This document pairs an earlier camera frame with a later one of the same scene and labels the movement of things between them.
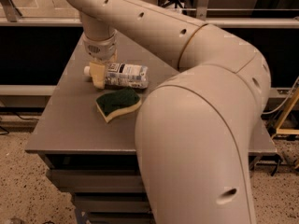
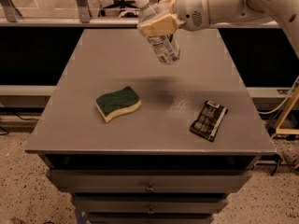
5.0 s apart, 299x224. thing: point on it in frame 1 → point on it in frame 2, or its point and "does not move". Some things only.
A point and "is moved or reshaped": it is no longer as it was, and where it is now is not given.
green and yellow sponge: x=118 y=102 does not move
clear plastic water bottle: x=124 y=75 is moved or reshaped
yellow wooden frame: x=287 y=132 does not move
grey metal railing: x=10 y=17 does not move
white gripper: x=100 y=50 → x=191 y=8
